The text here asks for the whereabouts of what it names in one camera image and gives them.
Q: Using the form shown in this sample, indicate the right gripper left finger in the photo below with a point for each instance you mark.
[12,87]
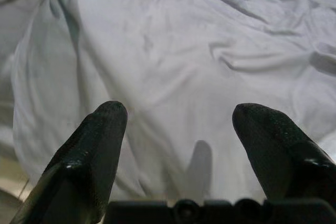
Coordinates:
[78,169]

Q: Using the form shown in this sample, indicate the grey bed blanket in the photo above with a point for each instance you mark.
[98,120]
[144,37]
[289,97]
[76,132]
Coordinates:
[170,51]

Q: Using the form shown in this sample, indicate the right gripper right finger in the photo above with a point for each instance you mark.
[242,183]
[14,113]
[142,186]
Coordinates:
[283,161]

